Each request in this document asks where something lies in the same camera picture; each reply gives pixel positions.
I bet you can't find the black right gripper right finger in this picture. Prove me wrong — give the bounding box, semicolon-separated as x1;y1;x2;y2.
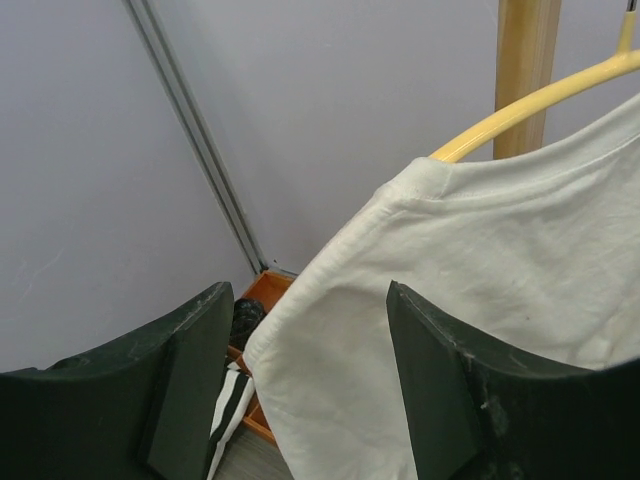
386;282;639;479

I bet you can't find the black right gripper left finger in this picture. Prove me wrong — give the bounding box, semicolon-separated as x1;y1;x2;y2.
1;282;234;479

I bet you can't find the white t shirt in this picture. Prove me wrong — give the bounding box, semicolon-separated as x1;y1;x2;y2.
244;99;639;479

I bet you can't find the yellow hanger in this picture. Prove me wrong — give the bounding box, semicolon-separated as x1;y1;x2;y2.
430;1;639;163

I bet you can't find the black white striped cloth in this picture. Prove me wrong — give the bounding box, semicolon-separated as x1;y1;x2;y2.
203;361;255;480

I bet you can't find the dark rolled item in tray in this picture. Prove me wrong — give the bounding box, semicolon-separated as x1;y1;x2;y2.
229;298;266;350

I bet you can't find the brown wooden compartment tray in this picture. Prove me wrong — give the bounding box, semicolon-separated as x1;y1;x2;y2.
227;270;294;447

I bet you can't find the wooden clothes rack frame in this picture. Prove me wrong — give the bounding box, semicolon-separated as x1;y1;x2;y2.
493;0;562;159

